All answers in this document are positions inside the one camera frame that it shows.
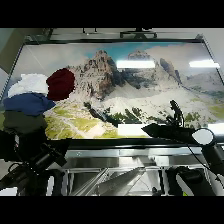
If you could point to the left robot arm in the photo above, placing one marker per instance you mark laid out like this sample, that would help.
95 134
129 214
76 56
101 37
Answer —
43 159

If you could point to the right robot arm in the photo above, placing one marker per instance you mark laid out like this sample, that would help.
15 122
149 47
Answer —
173 133

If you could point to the dark red garment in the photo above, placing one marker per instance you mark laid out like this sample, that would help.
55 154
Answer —
61 84

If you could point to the navy blue garment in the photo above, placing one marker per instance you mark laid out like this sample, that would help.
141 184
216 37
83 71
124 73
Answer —
29 103

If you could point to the white garment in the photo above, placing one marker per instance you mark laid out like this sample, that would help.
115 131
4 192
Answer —
30 84

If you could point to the olive green garment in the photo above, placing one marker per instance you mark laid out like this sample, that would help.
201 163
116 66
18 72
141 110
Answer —
22 122

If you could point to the silver frame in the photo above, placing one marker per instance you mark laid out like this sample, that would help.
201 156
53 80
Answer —
126 173

